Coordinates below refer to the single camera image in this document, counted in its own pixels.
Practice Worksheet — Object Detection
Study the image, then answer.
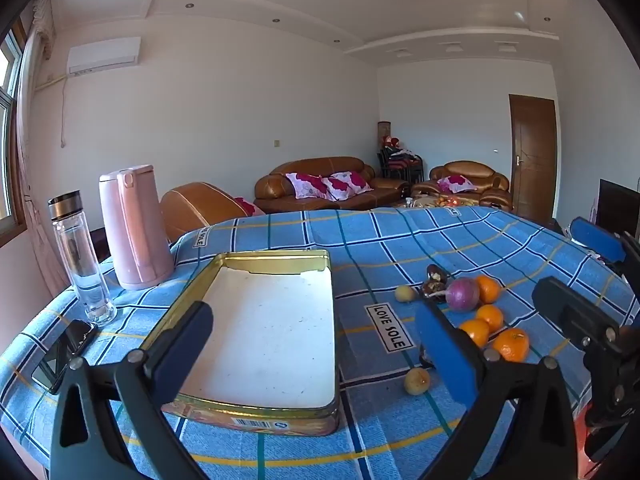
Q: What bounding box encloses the window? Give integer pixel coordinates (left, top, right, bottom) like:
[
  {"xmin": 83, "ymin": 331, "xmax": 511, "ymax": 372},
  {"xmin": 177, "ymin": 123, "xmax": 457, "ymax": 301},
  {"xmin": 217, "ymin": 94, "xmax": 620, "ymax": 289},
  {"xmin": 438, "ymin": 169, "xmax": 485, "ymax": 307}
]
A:
[{"xmin": 0, "ymin": 27, "xmax": 26, "ymax": 248}]

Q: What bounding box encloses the brown wooden door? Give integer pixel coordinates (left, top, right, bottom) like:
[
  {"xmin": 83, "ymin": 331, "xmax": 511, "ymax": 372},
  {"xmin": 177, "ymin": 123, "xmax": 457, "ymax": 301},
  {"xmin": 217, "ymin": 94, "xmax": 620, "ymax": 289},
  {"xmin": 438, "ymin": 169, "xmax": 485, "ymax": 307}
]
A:
[{"xmin": 509, "ymin": 94, "xmax": 558, "ymax": 221}]

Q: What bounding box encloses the purple passion fruit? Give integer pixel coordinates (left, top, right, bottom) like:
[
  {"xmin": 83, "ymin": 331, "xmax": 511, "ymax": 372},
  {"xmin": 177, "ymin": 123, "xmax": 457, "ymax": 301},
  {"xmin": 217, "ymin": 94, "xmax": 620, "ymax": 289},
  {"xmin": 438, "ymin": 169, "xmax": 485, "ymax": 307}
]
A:
[{"xmin": 445, "ymin": 277, "xmax": 481, "ymax": 312}]

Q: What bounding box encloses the gold metal tin box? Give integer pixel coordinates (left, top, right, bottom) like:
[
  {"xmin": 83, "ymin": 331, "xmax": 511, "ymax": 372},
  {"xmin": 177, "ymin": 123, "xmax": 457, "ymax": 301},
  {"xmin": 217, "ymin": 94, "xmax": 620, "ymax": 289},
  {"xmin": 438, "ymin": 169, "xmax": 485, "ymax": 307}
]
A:
[{"xmin": 141, "ymin": 250, "xmax": 341, "ymax": 437}]

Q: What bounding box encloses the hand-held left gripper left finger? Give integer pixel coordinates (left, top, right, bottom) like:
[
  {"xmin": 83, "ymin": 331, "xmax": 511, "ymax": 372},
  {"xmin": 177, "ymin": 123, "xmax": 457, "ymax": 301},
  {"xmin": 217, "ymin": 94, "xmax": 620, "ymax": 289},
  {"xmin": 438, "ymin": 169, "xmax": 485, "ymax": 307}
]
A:
[{"xmin": 48, "ymin": 301, "xmax": 214, "ymax": 480}]

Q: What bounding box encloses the blue plaid tablecloth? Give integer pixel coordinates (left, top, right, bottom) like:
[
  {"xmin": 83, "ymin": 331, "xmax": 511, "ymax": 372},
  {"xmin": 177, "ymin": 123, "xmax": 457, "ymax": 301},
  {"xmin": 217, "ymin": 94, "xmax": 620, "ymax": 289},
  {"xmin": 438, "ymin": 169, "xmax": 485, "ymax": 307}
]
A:
[{"xmin": 0, "ymin": 205, "xmax": 640, "ymax": 480}]

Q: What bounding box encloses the red pillow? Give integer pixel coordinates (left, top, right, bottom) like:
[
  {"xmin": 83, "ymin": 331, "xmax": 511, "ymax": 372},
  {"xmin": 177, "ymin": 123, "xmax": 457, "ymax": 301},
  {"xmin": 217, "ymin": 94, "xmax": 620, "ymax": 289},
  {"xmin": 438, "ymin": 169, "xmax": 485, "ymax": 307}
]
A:
[{"xmin": 232, "ymin": 197, "xmax": 267, "ymax": 217}]

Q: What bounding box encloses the dark maroon stool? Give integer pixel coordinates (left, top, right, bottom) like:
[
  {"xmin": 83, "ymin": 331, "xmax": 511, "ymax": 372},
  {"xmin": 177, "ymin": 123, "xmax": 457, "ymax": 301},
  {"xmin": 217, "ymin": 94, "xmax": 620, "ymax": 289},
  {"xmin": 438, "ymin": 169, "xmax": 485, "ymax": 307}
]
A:
[{"xmin": 89, "ymin": 227, "xmax": 112, "ymax": 263}]

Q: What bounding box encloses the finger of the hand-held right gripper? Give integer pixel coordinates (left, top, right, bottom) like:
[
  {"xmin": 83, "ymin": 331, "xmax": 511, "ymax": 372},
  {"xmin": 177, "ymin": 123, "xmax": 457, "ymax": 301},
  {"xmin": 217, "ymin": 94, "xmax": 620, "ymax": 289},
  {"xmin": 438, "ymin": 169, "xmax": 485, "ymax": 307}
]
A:
[
  {"xmin": 531, "ymin": 276, "xmax": 622, "ymax": 357},
  {"xmin": 569, "ymin": 216, "xmax": 640, "ymax": 282}
]

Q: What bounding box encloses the clear glass water bottle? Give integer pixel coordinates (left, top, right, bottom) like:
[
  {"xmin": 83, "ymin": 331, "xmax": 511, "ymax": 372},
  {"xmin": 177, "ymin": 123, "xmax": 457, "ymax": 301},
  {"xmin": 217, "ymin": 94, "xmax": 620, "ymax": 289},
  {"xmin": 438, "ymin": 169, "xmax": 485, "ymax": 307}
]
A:
[{"xmin": 48, "ymin": 190, "xmax": 118, "ymax": 328}]

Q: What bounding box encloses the black smartphone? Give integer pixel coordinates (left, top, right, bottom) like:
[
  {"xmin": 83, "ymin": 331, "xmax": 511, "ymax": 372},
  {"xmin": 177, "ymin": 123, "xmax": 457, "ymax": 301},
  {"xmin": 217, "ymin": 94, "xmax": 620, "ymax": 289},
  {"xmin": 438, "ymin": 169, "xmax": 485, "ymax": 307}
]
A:
[{"xmin": 31, "ymin": 320, "xmax": 98, "ymax": 395}]

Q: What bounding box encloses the floral pink pillow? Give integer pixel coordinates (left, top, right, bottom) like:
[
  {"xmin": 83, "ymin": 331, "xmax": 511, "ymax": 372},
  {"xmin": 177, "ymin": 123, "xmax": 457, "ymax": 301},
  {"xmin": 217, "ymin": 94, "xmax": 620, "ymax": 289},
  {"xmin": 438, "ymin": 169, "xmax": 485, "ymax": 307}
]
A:
[
  {"xmin": 436, "ymin": 175, "xmax": 477, "ymax": 194},
  {"xmin": 321, "ymin": 171, "xmax": 375, "ymax": 202},
  {"xmin": 285, "ymin": 172, "xmax": 333, "ymax": 201}
]

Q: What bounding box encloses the brown leather sofa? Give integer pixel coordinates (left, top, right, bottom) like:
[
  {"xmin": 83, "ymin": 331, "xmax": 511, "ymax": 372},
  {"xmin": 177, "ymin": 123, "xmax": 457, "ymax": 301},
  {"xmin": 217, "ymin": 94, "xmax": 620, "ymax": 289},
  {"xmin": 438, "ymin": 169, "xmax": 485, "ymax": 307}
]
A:
[{"xmin": 254, "ymin": 156, "xmax": 411, "ymax": 214}]

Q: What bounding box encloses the coffee table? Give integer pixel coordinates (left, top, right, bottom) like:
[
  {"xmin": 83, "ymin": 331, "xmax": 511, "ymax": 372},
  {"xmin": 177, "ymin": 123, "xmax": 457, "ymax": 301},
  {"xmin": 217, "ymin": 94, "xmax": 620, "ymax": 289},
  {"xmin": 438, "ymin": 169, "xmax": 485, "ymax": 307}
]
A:
[{"xmin": 400, "ymin": 195, "xmax": 481, "ymax": 210}]

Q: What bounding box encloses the white air conditioner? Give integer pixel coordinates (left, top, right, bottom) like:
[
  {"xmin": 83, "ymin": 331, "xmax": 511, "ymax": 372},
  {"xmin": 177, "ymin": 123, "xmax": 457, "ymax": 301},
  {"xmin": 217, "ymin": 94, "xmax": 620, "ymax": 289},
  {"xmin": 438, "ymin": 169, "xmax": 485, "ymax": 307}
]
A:
[{"xmin": 66, "ymin": 36, "xmax": 142, "ymax": 76}]

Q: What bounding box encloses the pink curtain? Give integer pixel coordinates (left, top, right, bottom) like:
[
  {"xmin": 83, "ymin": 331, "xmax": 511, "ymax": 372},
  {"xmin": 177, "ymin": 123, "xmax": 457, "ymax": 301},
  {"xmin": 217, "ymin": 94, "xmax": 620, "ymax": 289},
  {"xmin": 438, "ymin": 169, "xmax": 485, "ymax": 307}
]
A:
[{"xmin": 12, "ymin": 0, "xmax": 66, "ymax": 298}]

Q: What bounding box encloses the pink electric kettle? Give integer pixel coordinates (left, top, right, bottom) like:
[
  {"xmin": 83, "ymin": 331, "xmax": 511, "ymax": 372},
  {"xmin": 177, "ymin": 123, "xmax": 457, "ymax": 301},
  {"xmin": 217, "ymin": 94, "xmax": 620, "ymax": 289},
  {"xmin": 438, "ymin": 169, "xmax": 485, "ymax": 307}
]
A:
[{"xmin": 98, "ymin": 164, "xmax": 175, "ymax": 291}]

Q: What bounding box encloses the plain brown leather armchair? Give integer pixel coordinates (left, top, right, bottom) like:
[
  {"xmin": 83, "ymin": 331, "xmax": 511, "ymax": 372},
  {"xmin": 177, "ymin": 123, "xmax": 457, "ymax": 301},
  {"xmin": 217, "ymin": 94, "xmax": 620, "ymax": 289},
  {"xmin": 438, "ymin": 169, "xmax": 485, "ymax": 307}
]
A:
[{"xmin": 160, "ymin": 182, "xmax": 266, "ymax": 243}]

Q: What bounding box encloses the stack of dark chairs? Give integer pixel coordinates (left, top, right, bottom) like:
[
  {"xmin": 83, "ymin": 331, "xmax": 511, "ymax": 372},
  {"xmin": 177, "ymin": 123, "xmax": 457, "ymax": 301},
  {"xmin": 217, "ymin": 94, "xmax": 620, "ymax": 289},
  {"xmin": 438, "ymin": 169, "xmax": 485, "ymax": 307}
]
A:
[{"xmin": 377, "ymin": 147, "xmax": 425, "ymax": 186}]

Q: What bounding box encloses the orange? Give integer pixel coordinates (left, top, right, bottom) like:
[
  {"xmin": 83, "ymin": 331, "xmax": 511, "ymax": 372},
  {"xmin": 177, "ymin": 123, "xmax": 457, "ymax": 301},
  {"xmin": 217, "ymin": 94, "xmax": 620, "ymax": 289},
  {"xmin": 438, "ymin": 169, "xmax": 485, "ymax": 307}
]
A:
[
  {"xmin": 492, "ymin": 328, "xmax": 531, "ymax": 363},
  {"xmin": 474, "ymin": 275, "xmax": 502, "ymax": 305},
  {"xmin": 475, "ymin": 304, "xmax": 505, "ymax": 333},
  {"xmin": 458, "ymin": 319, "xmax": 491, "ymax": 348}
]

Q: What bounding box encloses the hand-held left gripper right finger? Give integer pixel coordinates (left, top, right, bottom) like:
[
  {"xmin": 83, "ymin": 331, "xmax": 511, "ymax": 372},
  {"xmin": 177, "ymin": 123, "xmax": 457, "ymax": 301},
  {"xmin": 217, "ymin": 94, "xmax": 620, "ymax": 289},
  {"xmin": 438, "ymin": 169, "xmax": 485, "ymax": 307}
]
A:
[{"xmin": 414, "ymin": 301, "xmax": 580, "ymax": 480}]

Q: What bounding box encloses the black television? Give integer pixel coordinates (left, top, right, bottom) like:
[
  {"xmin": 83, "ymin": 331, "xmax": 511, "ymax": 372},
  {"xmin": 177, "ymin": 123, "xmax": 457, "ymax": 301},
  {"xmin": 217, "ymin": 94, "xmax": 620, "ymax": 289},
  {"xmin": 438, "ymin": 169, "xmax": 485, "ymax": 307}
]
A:
[{"xmin": 597, "ymin": 179, "xmax": 640, "ymax": 246}]

